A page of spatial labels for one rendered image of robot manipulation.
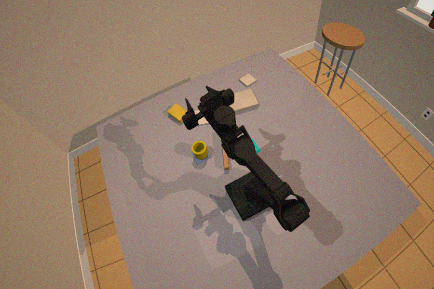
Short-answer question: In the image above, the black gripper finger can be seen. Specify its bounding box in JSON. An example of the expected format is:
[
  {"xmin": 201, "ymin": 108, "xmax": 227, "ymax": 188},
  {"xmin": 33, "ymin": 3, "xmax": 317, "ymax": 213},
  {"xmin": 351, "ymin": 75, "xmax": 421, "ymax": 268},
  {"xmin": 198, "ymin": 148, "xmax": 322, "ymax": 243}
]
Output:
[
  {"xmin": 185, "ymin": 99, "xmax": 194, "ymax": 114},
  {"xmin": 206, "ymin": 86, "xmax": 225, "ymax": 96}
]

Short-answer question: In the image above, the tan flat box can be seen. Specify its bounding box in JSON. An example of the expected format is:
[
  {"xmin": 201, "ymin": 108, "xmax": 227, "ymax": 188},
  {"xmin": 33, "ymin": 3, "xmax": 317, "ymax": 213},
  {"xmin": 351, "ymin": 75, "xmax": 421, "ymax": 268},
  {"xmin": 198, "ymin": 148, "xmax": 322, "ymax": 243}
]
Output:
[{"xmin": 230, "ymin": 89, "xmax": 259, "ymax": 113}]

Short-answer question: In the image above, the brown wooden bar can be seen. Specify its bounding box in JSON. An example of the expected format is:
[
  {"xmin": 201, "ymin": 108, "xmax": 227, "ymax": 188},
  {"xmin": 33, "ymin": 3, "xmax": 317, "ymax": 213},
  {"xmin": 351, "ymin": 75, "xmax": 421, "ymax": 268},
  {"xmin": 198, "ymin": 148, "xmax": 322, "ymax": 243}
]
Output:
[{"xmin": 222, "ymin": 148, "xmax": 230, "ymax": 171}]

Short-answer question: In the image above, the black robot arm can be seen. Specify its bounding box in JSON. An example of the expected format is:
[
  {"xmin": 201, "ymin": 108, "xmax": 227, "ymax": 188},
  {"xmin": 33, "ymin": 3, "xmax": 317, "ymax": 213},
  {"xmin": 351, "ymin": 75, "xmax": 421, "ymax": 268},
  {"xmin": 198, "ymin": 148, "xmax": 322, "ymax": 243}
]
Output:
[{"xmin": 197, "ymin": 91, "xmax": 310, "ymax": 232}]

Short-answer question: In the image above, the beige flat slab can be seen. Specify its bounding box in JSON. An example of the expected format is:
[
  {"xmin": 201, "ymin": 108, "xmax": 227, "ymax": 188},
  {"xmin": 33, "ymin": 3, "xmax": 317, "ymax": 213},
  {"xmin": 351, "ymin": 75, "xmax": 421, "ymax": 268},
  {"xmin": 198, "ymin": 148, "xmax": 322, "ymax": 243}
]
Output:
[{"xmin": 195, "ymin": 110, "xmax": 209, "ymax": 126}]

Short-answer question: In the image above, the small tan flat square tile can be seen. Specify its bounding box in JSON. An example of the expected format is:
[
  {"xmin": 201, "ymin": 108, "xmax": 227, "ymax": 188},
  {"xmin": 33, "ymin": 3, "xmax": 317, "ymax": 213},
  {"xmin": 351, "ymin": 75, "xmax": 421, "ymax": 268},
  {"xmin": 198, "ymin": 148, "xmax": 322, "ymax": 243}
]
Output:
[{"xmin": 239, "ymin": 74, "xmax": 257, "ymax": 87}]

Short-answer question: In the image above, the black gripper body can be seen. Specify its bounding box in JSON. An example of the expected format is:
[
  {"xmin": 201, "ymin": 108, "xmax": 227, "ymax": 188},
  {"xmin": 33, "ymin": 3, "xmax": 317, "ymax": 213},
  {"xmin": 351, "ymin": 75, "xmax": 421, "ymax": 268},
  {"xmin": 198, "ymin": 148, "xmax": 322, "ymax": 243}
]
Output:
[{"xmin": 182, "ymin": 89, "xmax": 234, "ymax": 130}]

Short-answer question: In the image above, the yellow rectangular block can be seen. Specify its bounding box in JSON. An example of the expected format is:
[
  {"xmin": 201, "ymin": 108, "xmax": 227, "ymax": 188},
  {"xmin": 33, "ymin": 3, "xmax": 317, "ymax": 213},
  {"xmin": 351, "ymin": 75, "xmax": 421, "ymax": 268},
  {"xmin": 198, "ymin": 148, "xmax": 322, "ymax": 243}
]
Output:
[{"xmin": 167, "ymin": 104, "xmax": 187, "ymax": 123}]

